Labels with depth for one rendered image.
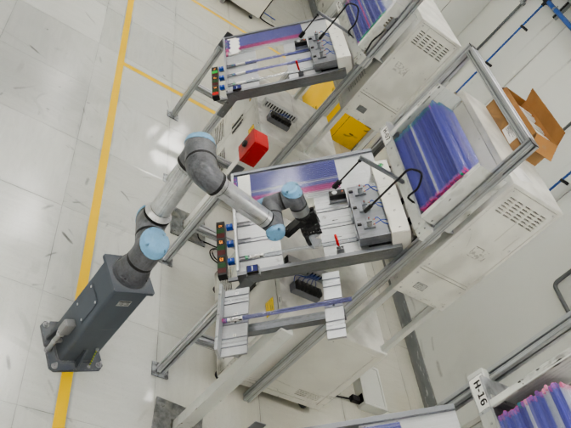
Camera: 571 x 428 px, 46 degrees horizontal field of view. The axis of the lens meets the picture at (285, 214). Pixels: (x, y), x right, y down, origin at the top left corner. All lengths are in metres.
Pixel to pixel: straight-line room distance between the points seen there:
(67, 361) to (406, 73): 2.45
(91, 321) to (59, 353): 0.28
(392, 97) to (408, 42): 0.36
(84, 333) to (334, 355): 1.21
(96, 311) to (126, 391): 0.51
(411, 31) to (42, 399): 2.67
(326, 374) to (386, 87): 1.72
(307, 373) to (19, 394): 1.36
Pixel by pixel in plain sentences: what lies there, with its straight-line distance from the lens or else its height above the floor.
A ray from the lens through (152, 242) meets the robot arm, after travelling 2.62.
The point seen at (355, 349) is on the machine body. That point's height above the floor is 0.57.
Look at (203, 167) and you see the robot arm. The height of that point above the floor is 1.17.
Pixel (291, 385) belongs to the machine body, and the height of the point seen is 0.17.
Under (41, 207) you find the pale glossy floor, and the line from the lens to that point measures 3.65.
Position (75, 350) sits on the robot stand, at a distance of 3.04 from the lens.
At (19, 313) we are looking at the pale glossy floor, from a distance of 3.18.
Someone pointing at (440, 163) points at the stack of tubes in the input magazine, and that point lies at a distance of 2.85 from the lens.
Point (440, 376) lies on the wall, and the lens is 4.59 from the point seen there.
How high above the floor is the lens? 2.41
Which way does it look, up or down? 30 degrees down
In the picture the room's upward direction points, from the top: 43 degrees clockwise
